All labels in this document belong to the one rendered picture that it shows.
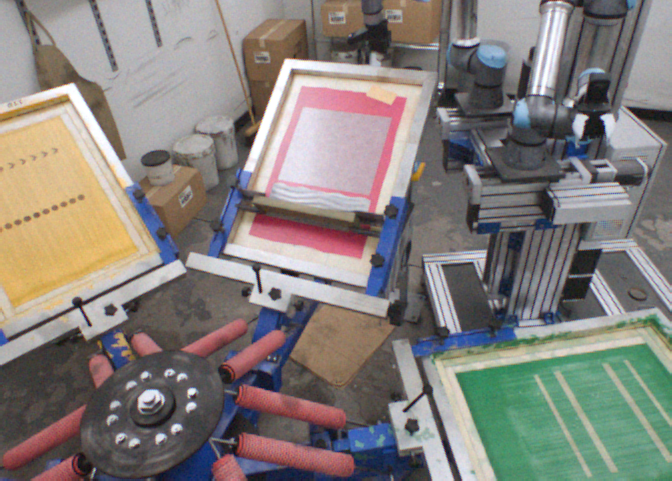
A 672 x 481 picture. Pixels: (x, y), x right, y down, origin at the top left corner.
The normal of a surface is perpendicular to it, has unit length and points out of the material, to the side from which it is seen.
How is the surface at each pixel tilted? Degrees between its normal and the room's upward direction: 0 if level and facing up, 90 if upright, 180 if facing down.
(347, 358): 0
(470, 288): 0
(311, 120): 32
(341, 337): 0
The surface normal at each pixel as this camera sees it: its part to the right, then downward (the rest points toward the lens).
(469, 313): -0.06, -0.78
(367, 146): -0.25, -0.34
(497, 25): -0.37, 0.60
